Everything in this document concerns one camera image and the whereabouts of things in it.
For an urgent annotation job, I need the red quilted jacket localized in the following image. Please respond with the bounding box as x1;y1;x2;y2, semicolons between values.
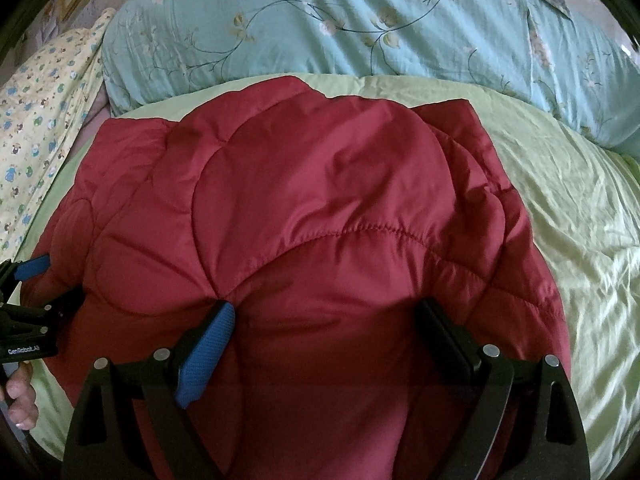
21;77;570;479

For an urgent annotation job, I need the person's left hand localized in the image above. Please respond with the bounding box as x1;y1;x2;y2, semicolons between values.
1;362;39;431

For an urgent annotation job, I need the yellow patterned quilt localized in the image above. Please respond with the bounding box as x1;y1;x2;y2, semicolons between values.
0;8;115;260

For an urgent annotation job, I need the light blue floral quilt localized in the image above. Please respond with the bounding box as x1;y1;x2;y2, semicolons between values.
103;0;639;157

